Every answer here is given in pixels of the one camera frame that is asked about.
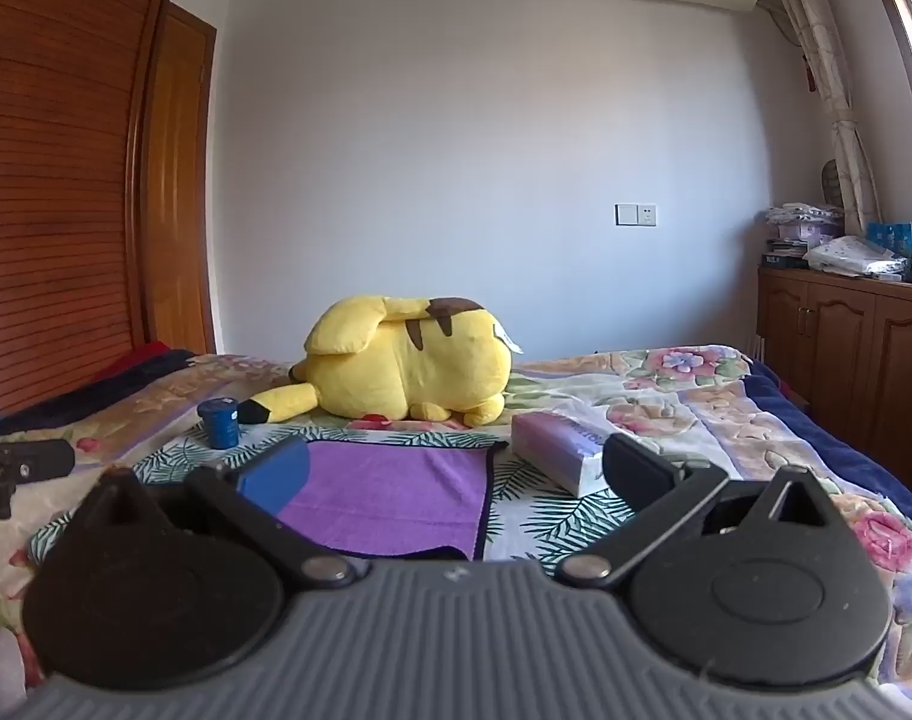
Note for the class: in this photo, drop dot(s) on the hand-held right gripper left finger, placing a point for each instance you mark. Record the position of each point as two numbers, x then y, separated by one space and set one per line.
276 476

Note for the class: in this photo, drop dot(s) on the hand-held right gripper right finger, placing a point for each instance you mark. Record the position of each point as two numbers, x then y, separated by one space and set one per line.
636 465

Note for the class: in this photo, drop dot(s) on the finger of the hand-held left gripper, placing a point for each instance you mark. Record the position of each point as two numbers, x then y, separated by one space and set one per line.
28 461

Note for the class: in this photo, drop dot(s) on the purple towel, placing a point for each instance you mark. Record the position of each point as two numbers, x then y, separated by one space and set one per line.
396 495

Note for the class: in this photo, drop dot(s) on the small blue jar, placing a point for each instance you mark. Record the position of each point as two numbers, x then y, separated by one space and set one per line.
217 424

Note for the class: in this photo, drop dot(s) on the purple tissue pack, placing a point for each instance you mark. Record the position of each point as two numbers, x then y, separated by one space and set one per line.
553 442

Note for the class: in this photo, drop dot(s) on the dark blue blanket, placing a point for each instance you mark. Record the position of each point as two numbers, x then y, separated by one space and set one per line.
88 394

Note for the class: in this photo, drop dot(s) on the floral bed sheet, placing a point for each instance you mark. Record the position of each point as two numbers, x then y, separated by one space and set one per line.
726 420

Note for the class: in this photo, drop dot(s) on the red cloth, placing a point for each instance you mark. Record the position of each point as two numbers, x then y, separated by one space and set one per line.
145 356

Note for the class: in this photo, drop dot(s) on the yellow plush toy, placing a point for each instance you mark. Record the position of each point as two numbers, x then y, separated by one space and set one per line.
411 367

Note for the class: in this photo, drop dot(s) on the dark blue mattress cover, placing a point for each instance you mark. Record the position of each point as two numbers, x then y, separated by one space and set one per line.
838 450

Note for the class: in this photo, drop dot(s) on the wooden cabinet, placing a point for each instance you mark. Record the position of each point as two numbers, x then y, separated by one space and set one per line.
853 345

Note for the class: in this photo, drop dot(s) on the wooden slatted wardrobe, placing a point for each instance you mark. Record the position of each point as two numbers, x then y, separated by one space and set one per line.
51 165

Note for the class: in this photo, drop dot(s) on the stack of boxes and books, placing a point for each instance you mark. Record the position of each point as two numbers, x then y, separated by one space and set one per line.
797 229

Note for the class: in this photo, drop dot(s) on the wooden door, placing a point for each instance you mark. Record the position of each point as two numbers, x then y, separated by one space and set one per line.
178 187

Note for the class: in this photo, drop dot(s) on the white plastic bag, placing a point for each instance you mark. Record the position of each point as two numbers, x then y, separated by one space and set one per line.
853 255

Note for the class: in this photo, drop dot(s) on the blue box set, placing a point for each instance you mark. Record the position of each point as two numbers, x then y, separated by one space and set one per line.
892 235

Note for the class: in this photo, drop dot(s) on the patterned beige curtain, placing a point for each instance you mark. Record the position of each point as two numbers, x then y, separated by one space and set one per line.
823 67

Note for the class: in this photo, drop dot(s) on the white wall socket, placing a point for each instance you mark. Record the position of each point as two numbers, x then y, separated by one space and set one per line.
636 214

